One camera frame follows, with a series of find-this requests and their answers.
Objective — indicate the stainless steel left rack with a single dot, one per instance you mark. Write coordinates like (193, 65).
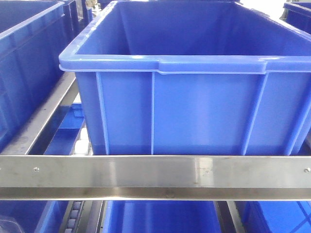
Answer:
(27, 174)

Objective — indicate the blue target crate on shelf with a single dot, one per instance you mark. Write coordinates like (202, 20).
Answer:
(205, 77)

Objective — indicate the blue crate bottom left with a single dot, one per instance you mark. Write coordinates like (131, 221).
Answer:
(33, 216)

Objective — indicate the blue crate top left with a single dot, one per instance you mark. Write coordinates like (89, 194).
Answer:
(32, 35)

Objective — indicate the blue stacked crate upper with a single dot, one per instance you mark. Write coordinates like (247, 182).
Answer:
(152, 216)

